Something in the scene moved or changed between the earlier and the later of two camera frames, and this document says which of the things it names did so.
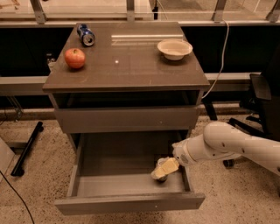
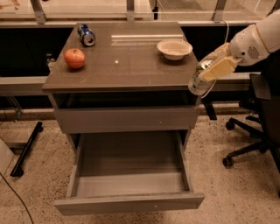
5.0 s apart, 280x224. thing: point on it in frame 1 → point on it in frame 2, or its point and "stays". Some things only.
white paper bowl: (174, 49) stays
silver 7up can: (162, 179) → (198, 86)
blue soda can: (86, 35) stays
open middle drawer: (112, 172) stays
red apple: (75, 58) stays
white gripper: (180, 153) → (246, 46)
